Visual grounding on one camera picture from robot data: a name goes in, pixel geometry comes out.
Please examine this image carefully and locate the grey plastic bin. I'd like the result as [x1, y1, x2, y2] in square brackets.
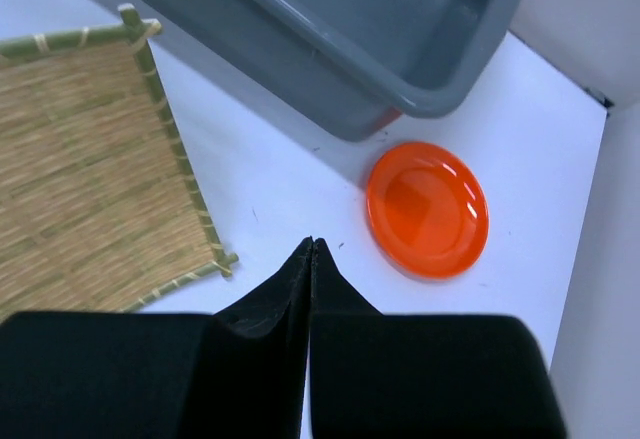
[141, 0, 521, 141]

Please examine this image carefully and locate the orange round plate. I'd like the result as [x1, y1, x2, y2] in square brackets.
[365, 141, 489, 280]

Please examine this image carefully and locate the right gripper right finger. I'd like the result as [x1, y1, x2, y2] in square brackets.
[309, 240, 567, 438]

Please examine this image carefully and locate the woven bamboo mat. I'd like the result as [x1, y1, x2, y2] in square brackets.
[1, 4, 237, 317]

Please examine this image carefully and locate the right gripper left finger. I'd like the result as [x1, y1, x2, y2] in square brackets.
[1, 239, 313, 438]

